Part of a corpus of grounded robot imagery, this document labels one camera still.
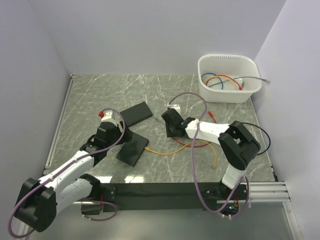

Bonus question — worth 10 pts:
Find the black base beam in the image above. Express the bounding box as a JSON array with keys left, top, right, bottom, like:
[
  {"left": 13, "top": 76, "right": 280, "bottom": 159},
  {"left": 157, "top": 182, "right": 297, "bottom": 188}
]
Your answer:
[{"left": 81, "top": 182, "right": 245, "bottom": 215}]

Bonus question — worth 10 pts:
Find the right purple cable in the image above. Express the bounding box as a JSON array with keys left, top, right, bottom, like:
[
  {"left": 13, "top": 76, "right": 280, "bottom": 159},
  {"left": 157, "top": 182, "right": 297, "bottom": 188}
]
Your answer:
[{"left": 166, "top": 92, "right": 251, "bottom": 220}]

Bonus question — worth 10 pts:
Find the orange cable in bin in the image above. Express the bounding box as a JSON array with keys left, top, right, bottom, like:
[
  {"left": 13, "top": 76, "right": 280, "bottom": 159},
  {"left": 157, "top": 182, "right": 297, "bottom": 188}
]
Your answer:
[{"left": 205, "top": 74, "right": 242, "bottom": 90}]

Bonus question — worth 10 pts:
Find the yellow ethernet cable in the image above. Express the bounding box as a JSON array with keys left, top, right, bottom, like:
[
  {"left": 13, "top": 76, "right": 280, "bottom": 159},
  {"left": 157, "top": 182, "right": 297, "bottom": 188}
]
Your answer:
[{"left": 144, "top": 143, "right": 219, "bottom": 168}]

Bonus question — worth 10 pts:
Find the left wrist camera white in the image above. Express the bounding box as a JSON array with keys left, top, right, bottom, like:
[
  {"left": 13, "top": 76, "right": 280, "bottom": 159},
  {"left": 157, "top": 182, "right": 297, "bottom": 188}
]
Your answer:
[{"left": 98, "top": 110, "right": 116, "bottom": 125}]

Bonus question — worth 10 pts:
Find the black network switch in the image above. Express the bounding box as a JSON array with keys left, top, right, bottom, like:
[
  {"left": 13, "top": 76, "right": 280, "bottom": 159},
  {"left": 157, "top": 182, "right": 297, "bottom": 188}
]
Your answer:
[
  {"left": 120, "top": 101, "right": 153, "bottom": 127},
  {"left": 116, "top": 133, "right": 149, "bottom": 167}
]

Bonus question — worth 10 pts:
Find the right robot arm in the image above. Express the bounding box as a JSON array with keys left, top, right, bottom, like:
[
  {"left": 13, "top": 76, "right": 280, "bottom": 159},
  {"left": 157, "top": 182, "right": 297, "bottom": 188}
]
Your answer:
[{"left": 161, "top": 108, "right": 261, "bottom": 200}]

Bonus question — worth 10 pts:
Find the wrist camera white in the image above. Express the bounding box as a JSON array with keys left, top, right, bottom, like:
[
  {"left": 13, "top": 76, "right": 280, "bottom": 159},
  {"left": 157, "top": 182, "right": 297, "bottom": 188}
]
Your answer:
[
  {"left": 167, "top": 103, "right": 181, "bottom": 115},
  {"left": 98, "top": 110, "right": 116, "bottom": 125}
]

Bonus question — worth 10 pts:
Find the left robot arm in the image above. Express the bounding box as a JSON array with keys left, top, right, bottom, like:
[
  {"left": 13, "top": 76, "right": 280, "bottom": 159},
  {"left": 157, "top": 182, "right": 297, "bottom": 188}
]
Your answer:
[{"left": 9, "top": 121, "right": 132, "bottom": 232}]

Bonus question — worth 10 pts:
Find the blue cable in bin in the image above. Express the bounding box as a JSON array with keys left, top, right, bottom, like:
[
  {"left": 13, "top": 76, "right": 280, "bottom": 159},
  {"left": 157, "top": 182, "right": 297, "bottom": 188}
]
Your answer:
[{"left": 201, "top": 72, "right": 225, "bottom": 90}]

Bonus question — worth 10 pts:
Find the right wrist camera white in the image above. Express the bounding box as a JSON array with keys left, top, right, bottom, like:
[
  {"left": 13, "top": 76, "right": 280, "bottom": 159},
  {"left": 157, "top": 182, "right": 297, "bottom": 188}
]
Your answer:
[{"left": 167, "top": 103, "right": 181, "bottom": 115}]

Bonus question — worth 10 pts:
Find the red ethernet cable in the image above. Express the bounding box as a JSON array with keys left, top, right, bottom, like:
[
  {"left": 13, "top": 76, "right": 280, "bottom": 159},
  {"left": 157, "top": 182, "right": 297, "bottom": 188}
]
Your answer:
[{"left": 172, "top": 111, "right": 218, "bottom": 149}]

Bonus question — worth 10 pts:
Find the white plastic bin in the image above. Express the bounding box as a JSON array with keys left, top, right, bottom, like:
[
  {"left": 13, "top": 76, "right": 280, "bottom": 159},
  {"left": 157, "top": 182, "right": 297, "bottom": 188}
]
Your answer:
[{"left": 197, "top": 54, "right": 263, "bottom": 103}]

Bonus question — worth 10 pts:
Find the grey cable in bin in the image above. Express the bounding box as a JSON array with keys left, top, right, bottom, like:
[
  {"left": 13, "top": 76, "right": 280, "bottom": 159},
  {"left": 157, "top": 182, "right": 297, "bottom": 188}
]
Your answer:
[{"left": 208, "top": 76, "right": 271, "bottom": 88}]

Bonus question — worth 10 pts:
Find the red cable in bin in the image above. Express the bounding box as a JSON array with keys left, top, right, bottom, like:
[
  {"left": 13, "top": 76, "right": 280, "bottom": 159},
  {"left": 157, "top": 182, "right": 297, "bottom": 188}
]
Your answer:
[{"left": 217, "top": 74, "right": 244, "bottom": 90}]

